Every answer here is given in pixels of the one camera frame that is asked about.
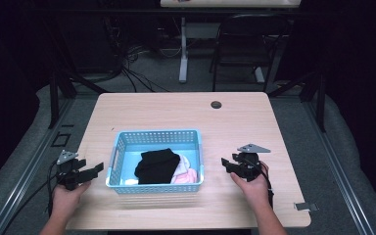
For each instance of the aluminium floor rail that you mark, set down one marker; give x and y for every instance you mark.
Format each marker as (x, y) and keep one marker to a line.
(29, 173)
(339, 173)

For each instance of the black cloth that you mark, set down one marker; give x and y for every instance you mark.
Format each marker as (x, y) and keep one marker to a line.
(156, 166)

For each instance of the black square floor frame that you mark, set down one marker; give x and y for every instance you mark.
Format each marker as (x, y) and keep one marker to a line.
(61, 139)

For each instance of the black metal frame stand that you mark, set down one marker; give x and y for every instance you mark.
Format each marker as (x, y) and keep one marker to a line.
(319, 98)
(54, 98)

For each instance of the white cloth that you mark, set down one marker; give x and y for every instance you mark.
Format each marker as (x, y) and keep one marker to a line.
(182, 164)

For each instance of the pink cloth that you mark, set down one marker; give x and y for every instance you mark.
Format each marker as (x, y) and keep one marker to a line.
(186, 177)

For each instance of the white desk leg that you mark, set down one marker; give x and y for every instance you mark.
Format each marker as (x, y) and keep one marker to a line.
(183, 55)

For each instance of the light wooden desk top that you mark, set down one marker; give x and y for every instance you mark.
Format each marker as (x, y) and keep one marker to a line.
(228, 3)

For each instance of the black folding chair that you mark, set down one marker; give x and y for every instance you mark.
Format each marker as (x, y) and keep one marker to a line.
(241, 39)

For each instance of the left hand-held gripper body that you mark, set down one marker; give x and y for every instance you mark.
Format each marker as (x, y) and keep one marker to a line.
(68, 174)

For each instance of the grey metal bracket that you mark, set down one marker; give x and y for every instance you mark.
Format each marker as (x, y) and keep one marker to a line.
(305, 206)

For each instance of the person's left hand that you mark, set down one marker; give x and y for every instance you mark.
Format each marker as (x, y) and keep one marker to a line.
(65, 200)

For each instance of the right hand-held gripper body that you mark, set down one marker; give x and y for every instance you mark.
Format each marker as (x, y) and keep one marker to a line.
(248, 166)

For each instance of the person's right hand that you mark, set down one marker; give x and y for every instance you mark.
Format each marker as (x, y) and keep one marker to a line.
(256, 191)

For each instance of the light blue plastic basket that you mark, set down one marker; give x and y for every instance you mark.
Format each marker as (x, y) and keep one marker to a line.
(124, 153)

